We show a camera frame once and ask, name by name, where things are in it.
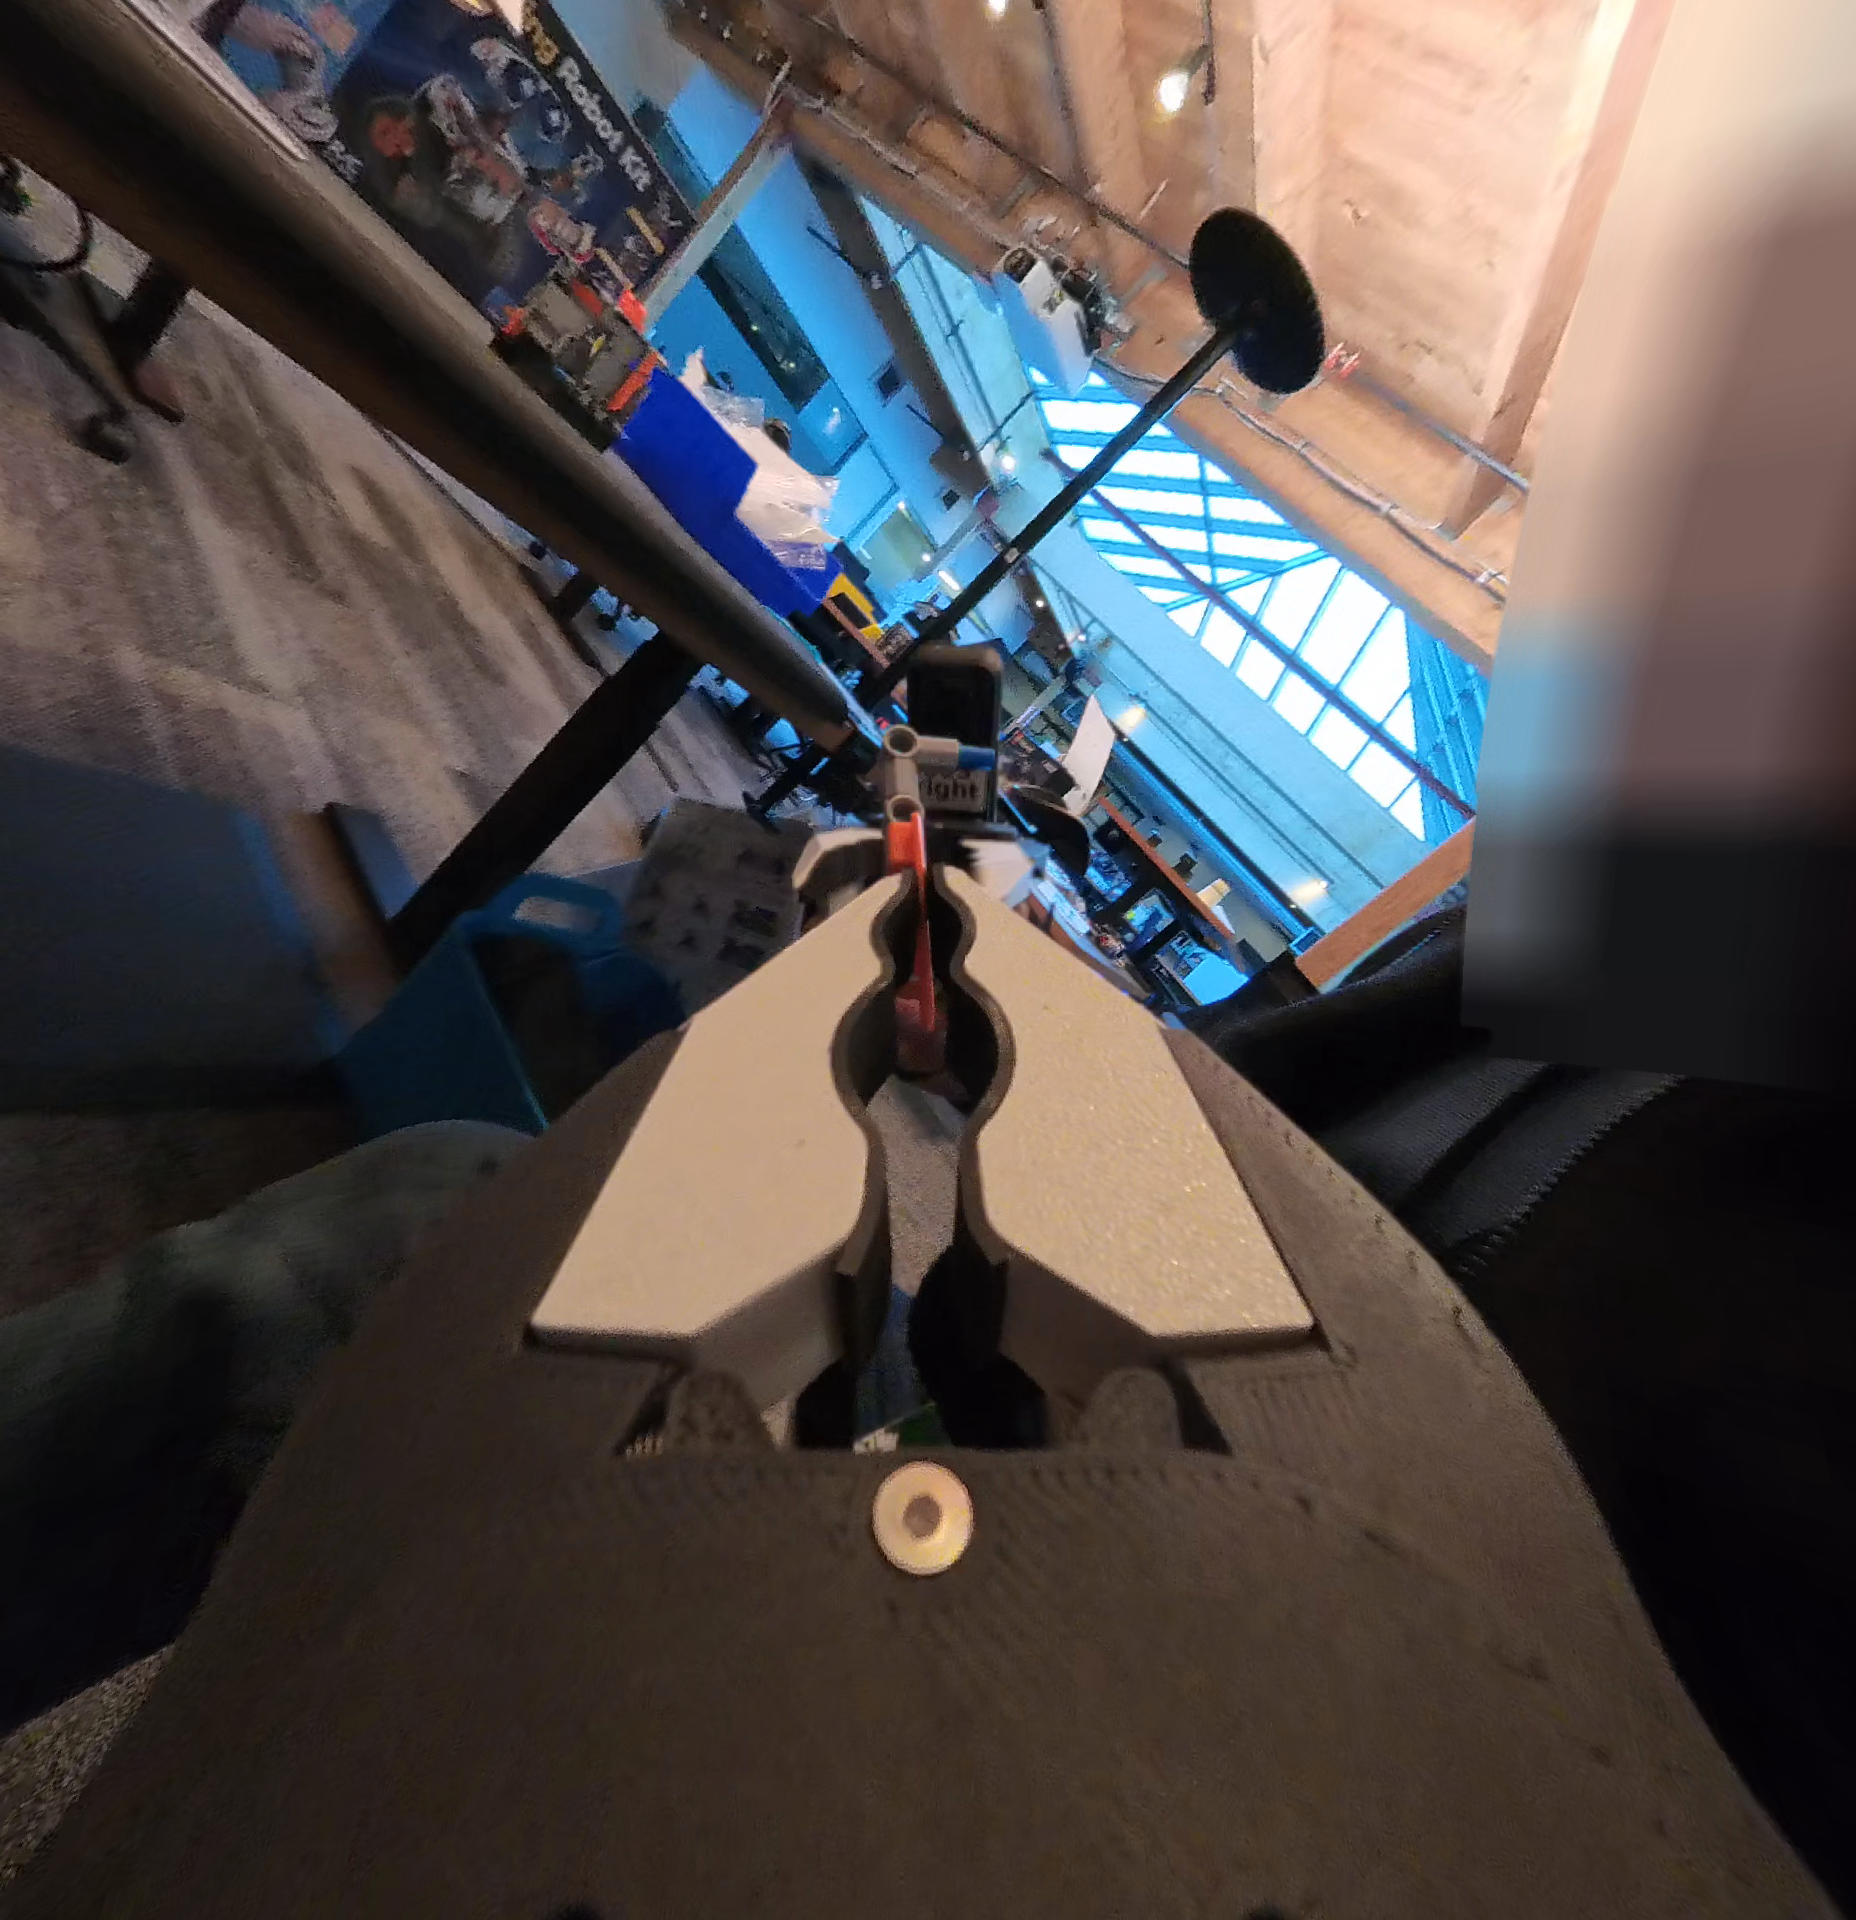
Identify teal fabric basket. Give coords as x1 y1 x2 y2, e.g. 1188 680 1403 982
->
335 870 690 1144

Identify clear bag of sheets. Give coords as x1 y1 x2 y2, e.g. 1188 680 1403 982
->
627 802 801 975

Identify toy building-block model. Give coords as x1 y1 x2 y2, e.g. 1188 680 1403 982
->
489 277 662 426

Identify person's right forearm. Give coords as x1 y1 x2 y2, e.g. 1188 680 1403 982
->
1184 908 1479 1199

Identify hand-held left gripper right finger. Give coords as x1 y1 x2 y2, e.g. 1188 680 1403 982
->
911 865 1319 1448

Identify person's left leg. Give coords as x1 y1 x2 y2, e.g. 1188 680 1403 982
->
0 1127 523 1743

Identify blue plastic bin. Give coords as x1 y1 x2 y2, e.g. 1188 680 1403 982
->
613 368 832 619

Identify blue toy kit box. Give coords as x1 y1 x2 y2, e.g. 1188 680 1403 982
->
215 0 698 301

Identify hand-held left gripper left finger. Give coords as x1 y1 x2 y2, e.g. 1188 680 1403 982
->
528 875 890 1444

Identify orange pointed plastic piece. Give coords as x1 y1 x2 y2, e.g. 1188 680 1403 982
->
889 817 945 1075

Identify crumpled clear plastic bags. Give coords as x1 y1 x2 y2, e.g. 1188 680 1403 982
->
686 355 839 550

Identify dark flat box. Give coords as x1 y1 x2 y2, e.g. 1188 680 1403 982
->
0 735 359 1119

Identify black table leg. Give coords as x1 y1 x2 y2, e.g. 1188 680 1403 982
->
396 640 703 962

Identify black pole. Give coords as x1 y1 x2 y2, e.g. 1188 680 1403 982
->
741 206 1332 817

